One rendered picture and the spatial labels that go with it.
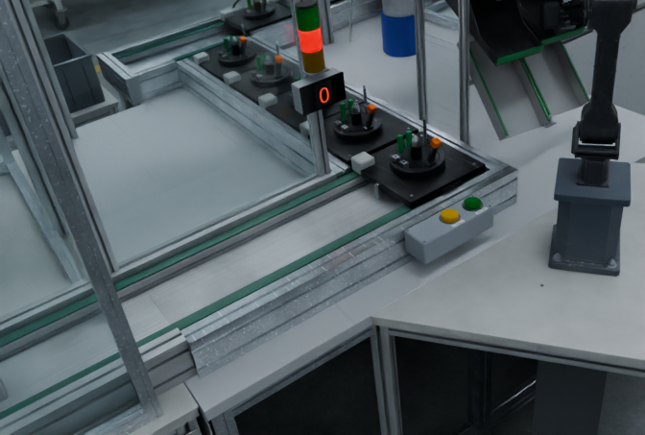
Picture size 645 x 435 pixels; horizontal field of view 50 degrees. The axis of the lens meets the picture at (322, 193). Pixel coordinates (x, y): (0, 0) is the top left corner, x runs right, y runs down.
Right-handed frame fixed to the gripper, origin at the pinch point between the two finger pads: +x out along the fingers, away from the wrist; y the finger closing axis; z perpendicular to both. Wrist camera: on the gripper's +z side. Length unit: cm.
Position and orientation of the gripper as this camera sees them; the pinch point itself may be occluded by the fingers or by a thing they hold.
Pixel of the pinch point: (565, 10)
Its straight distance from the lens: 187.2
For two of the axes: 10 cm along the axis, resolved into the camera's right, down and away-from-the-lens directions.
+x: -2.2, -3.0, 9.3
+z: -1.1, -9.4, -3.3
